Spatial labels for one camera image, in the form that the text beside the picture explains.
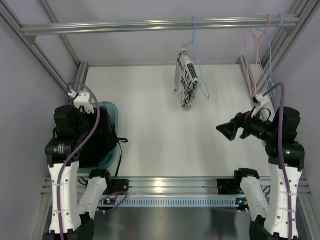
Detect light blue wire hanger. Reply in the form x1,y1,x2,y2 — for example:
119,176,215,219
182,16,210,100

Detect black white patterned trousers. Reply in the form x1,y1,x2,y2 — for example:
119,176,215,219
174,48,200,110

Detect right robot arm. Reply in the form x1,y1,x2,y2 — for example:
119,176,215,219
216,107,305,240

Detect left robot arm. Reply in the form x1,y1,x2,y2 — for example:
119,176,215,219
42,104,108,240

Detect black clothes pile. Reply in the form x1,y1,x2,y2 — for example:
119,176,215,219
77,107,130,176

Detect teal plastic bin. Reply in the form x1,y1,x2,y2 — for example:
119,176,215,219
74,101,120,174

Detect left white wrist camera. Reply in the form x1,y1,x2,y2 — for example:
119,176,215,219
68,90,94,114

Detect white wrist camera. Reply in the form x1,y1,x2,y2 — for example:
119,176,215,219
68,90,94,114
251,94,270,118

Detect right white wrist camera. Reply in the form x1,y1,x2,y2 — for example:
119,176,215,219
251,94,270,118

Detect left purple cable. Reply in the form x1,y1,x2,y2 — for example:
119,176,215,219
56,81,101,240

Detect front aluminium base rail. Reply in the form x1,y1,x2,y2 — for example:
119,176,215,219
41,176,312,197

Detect slotted grey cable duct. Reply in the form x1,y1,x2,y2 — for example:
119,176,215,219
98,196,248,208

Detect pink wire hanger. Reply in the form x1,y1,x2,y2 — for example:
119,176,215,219
244,13,273,97

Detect aluminium hanging rail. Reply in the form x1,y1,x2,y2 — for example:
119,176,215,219
20,14,301,36

